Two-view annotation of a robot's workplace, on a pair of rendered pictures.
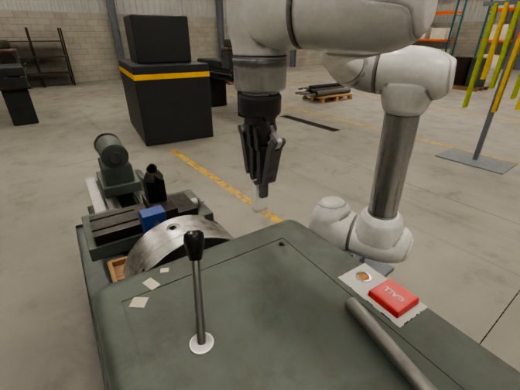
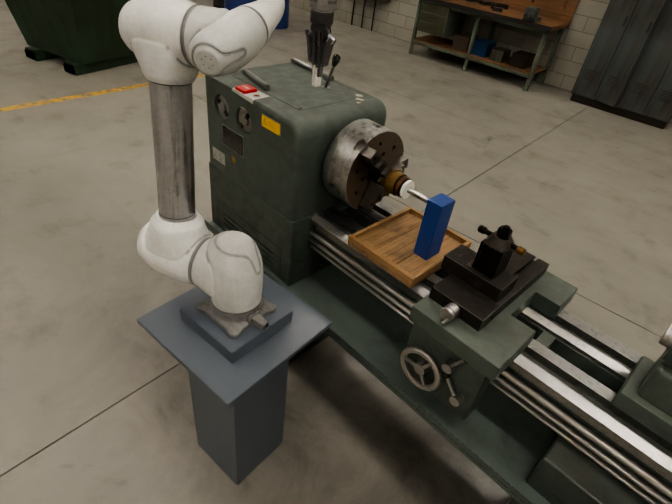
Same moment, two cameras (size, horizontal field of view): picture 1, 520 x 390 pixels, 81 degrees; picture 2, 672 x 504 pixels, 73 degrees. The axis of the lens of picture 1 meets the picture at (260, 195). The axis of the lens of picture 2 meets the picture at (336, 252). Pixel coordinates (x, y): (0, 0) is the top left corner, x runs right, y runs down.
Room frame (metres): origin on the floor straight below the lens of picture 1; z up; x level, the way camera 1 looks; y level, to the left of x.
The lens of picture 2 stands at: (2.12, -0.30, 1.84)
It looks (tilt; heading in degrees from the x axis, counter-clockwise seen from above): 37 degrees down; 164
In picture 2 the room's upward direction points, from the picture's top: 8 degrees clockwise
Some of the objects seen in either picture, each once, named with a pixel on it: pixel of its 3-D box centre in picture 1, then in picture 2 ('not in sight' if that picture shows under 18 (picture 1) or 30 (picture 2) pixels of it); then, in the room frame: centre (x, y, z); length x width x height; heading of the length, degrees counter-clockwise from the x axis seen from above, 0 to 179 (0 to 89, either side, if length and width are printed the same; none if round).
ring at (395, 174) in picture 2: not in sight; (396, 183); (0.77, 0.28, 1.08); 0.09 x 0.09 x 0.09; 33
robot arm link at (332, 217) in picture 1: (331, 223); (232, 267); (1.07, -0.30, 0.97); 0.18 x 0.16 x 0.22; 58
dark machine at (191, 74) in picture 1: (162, 77); not in sight; (5.98, 1.81, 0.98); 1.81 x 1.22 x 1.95; 29
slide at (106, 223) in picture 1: (145, 216); (492, 279); (1.16, 0.51, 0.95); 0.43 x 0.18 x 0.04; 123
